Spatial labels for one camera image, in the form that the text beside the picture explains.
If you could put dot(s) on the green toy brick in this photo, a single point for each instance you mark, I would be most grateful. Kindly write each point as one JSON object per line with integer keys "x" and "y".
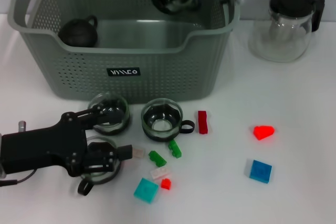
{"x": 157, "y": 158}
{"x": 175, "y": 149}

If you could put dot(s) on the glass pitcher black lid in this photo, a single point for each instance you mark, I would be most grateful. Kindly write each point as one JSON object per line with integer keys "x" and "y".
{"x": 286, "y": 32}

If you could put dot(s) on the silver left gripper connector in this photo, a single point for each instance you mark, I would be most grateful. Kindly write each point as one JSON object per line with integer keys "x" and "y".
{"x": 22, "y": 126}

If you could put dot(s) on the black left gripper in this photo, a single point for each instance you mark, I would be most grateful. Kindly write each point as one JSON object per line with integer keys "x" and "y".
{"x": 39, "y": 150}

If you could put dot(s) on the blue square flat block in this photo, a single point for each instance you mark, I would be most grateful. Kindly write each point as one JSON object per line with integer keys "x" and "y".
{"x": 261, "y": 171}

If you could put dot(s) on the teal square flat block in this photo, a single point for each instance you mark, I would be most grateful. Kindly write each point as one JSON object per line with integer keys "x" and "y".
{"x": 145, "y": 190}

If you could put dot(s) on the white toy brick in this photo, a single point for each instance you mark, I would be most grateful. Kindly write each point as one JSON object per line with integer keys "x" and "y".
{"x": 160, "y": 173}
{"x": 139, "y": 153}

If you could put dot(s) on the grey perforated storage bin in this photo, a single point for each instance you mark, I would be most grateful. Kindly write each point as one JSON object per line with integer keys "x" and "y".
{"x": 157, "y": 77}

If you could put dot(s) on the small red toy block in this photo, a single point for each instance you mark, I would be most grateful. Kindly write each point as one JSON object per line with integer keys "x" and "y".
{"x": 166, "y": 184}

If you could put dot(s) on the small round black teapot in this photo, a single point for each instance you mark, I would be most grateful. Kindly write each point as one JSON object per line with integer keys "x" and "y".
{"x": 77, "y": 33}

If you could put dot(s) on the orange red pointed block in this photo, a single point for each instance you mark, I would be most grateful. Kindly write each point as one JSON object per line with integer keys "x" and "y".
{"x": 263, "y": 132}

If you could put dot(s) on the dark red long block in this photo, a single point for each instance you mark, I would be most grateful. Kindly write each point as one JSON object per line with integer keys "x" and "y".
{"x": 203, "y": 123}

